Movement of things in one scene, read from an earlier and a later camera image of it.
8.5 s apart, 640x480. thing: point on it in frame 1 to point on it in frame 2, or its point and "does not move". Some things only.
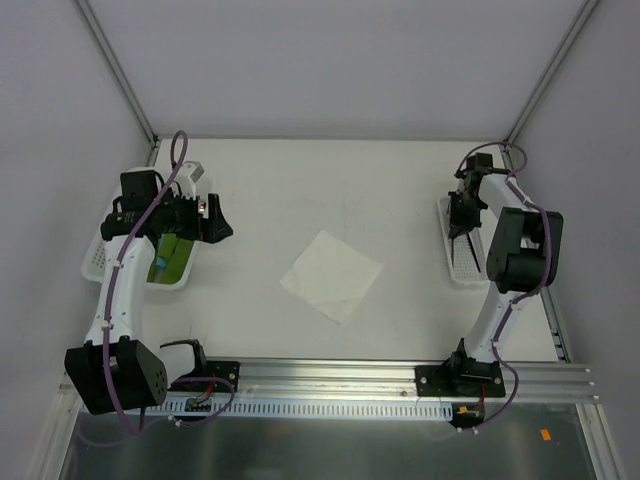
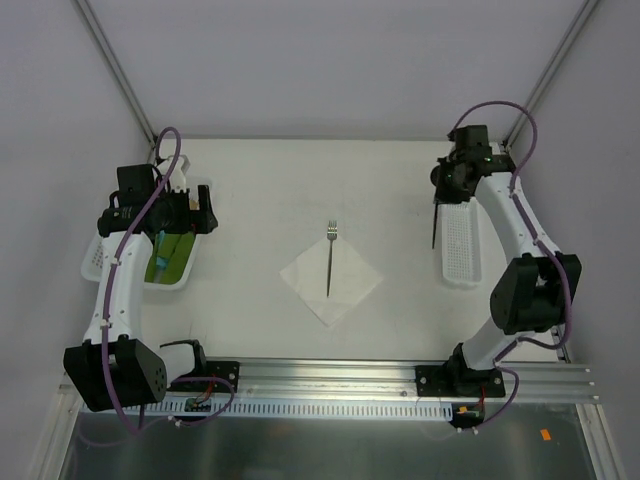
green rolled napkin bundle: x=176 y=250 does not move
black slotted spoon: x=465 y=266 to x=436 y=211
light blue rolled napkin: x=161 y=261 does not move
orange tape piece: x=545 y=434 does not move
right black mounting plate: x=460 y=380 does not move
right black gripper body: x=463 y=211 to x=442 y=195
